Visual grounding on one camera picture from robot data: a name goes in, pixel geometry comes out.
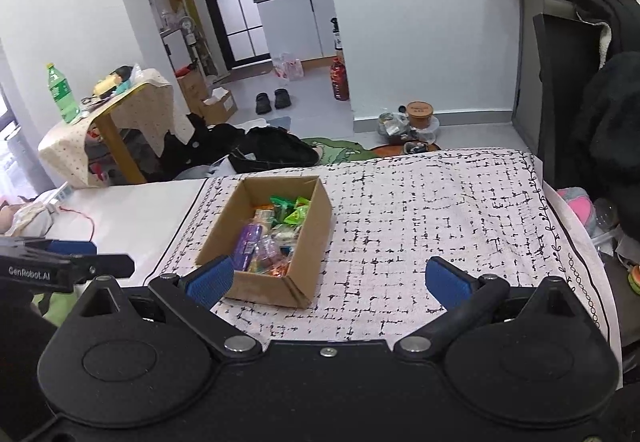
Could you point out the green dinosaur rug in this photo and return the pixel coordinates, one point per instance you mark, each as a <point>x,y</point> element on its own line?
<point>340,152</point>

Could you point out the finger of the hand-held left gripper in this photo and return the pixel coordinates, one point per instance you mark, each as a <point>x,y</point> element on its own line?
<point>102,266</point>
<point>72,247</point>

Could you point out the toy burger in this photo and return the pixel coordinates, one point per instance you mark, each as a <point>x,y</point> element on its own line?
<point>635,278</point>

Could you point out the brown cardboard box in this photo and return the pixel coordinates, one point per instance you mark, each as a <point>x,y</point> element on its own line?
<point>305,247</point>

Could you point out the clear cracker packet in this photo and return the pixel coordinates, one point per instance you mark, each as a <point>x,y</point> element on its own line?
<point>275,268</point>

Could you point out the black bag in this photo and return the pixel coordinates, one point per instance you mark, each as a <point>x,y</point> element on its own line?
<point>275,150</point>

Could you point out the dark green snack packet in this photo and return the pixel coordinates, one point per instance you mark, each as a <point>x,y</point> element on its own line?
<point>279,203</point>

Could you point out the small white fan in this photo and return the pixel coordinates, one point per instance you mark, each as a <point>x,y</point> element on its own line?
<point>186,25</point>

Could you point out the light green snack packet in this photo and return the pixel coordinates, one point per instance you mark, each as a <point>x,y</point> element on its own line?
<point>299,212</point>

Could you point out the small blue candy packet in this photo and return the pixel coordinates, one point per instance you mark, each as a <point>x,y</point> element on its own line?
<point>286,251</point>

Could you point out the brown round tub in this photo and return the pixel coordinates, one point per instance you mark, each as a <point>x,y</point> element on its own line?
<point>419,113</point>

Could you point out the orange round mat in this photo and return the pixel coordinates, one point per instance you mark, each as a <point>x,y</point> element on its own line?
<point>395,151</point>

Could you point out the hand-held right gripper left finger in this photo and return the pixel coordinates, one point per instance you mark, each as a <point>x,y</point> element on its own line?
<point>210,282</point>

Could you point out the black clothing pile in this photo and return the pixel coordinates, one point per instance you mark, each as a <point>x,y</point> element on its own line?
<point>200,142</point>

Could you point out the black spray bottle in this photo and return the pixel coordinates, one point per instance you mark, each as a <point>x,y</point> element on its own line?
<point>337,35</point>

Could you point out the beige dotted tablecloth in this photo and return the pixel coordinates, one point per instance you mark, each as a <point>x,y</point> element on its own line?
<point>65,150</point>

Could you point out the pink grey plush toy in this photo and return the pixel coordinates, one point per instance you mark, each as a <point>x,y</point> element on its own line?
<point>575,204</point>

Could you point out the yellow toy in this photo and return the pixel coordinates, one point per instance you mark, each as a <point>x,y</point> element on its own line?
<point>106,86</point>

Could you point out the green soda bottle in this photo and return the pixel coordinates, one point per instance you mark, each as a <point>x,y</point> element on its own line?
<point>62,92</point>

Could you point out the white bed sheet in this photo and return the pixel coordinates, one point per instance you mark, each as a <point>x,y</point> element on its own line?
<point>135,217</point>

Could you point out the black haired doll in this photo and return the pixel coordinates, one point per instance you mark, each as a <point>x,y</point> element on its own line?
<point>120,75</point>

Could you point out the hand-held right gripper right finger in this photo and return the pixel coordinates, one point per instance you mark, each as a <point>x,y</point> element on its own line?
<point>447,284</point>

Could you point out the open floor cardboard box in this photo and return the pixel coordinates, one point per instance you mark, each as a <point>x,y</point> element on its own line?
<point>220,105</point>

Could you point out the grey plastic bag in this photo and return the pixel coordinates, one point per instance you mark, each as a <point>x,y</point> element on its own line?
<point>392,125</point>

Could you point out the red oil bottle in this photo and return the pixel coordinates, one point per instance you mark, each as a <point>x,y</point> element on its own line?
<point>340,77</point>

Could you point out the closed floor cardboard box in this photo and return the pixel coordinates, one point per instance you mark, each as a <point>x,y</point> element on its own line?
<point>192,85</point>

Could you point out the green cloth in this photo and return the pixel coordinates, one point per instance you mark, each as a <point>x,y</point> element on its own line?
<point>57,308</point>

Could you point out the beige plush doll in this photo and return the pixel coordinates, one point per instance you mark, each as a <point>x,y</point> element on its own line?
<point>20,217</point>

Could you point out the black slipper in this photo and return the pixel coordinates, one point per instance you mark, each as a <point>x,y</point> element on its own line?
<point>262,103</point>
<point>282,98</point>

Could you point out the white kitchen cabinet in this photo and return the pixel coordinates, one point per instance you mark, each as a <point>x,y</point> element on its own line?
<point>295,22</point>

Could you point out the grey door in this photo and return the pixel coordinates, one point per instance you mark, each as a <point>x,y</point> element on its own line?
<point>550,47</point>

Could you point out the black chair with clothes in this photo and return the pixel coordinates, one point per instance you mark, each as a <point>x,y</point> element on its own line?
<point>610,122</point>

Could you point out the pink bottle pack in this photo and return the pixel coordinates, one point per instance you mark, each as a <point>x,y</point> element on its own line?
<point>289,67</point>

